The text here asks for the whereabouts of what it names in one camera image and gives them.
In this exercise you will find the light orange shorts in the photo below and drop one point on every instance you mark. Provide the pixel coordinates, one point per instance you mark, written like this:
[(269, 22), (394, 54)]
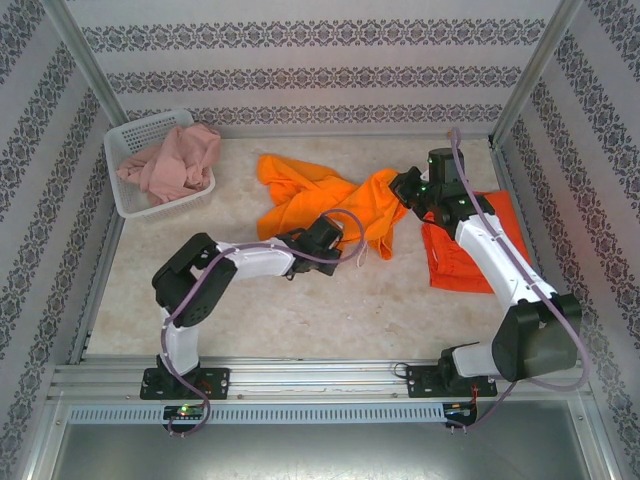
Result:
[(300, 185)]

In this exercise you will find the right small circuit board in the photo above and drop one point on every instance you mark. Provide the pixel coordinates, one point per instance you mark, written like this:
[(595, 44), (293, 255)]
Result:
[(460, 411)]

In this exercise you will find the aluminium mounting rail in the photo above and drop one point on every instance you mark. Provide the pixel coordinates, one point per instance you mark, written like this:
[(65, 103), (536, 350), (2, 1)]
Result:
[(310, 380)]

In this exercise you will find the pink shorts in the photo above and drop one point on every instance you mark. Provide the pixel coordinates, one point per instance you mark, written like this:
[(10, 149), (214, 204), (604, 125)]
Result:
[(170, 165)]

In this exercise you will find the aluminium frame post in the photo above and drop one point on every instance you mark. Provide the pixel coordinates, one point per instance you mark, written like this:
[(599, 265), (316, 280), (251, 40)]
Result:
[(537, 70), (85, 60)]

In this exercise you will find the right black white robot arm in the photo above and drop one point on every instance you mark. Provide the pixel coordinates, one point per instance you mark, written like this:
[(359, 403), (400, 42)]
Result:
[(495, 260)]

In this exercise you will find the grey sheet metal panel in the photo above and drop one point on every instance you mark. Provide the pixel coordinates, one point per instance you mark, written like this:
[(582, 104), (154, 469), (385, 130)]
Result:
[(320, 450)]

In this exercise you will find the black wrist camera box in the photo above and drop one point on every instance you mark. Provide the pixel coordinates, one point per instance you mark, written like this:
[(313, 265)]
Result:
[(405, 184), (326, 232)]

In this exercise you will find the left black wrist camera box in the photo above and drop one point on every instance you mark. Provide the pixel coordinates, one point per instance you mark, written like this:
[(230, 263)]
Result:
[(326, 232)]

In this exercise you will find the left small circuit board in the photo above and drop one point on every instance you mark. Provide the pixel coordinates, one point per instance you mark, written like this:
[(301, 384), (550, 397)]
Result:
[(182, 411)]

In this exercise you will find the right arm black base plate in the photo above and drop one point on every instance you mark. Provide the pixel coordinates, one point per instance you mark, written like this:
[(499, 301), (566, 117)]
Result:
[(417, 382)]

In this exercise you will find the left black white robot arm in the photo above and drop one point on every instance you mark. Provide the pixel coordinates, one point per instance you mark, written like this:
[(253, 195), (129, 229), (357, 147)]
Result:
[(255, 257)]

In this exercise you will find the white perforated plastic basket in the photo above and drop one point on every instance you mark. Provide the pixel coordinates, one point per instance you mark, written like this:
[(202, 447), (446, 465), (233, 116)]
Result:
[(130, 135)]

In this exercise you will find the small circuit board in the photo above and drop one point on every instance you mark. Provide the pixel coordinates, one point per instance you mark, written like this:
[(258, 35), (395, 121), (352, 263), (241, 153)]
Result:
[(182, 411), (460, 411)]

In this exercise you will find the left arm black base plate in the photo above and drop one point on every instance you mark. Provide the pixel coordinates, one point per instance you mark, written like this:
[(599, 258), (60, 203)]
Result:
[(217, 382)]

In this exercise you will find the right white camera bracket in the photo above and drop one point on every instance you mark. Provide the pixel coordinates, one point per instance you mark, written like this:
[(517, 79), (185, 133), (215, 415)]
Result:
[(424, 176)]

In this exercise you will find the long aluminium frame rail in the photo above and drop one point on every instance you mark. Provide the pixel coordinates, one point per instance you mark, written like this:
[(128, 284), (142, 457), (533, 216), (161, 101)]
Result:
[(325, 135)]

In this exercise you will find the right black wrist camera box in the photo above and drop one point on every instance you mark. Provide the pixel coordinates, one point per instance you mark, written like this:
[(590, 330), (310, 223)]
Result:
[(405, 184)]

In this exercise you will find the red-orange shorts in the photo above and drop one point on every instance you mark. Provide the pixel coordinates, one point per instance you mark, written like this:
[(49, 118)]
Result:
[(450, 270)]

